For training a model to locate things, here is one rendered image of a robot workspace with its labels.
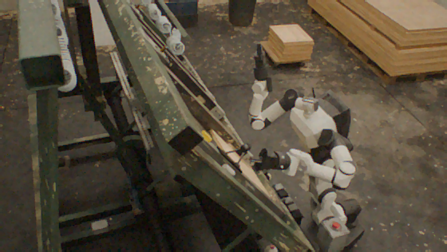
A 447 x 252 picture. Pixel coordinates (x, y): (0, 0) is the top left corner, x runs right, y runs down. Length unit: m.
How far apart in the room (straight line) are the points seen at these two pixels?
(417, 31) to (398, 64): 0.45
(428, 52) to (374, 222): 2.76
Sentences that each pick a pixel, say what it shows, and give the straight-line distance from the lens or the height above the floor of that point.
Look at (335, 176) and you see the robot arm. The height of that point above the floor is 1.35.
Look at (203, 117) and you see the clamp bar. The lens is 2.23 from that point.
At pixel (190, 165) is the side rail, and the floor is 1.71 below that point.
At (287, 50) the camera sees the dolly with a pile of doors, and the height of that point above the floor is 0.29.
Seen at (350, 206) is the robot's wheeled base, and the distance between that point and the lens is 3.35.
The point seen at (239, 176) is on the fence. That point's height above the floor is 1.31.
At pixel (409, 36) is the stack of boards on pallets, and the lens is 5.50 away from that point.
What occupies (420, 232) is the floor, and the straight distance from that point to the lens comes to 3.91.
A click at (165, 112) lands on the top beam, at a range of 1.42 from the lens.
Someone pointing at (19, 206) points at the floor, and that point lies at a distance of 3.83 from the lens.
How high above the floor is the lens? 2.70
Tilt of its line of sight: 38 degrees down
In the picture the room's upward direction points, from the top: 5 degrees clockwise
